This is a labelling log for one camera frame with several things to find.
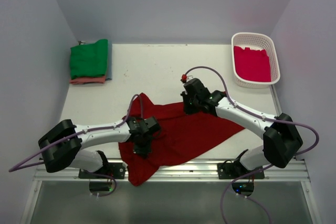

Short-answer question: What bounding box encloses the dark red t-shirt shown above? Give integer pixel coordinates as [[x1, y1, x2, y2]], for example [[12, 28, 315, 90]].
[[119, 93, 244, 186]]

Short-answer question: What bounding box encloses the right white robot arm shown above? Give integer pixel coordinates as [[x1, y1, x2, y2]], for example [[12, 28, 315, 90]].
[[181, 78, 303, 178]]

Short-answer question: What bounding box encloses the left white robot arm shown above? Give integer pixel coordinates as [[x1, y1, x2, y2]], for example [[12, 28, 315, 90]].
[[38, 116, 161, 178]]

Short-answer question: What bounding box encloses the magenta t-shirt in basket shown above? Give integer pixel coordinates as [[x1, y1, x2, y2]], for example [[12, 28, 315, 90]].
[[234, 46, 271, 82]]

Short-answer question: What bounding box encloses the grey-blue folded t-shirt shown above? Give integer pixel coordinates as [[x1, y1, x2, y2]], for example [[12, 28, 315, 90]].
[[106, 40, 112, 81]]

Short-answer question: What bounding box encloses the pink folded t-shirt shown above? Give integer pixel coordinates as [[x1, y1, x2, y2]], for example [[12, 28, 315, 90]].
[[69, 75, 106, 85]]

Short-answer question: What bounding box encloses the white plastic basket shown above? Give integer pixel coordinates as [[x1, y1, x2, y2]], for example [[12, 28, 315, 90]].
[[231, 32, 280, 89]]

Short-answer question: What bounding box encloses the green folded t-shirt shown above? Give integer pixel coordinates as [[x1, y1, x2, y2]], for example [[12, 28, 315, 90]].
[[69, 39, 109, 79]]

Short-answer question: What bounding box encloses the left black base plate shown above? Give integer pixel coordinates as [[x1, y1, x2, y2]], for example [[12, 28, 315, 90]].
[[78, 163, 126, 179]]

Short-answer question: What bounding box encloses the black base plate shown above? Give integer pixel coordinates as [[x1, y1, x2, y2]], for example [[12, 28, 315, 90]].
[[217, 159, 265, 179], [78, 163, 126, 179]]

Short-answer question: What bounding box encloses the aluminium mounting rail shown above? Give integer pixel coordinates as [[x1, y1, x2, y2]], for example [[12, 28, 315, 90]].
[[33, 158, 310, 182]]

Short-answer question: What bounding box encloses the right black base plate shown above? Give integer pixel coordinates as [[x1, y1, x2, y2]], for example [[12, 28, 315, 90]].
[[217, 159, 265, 179]]

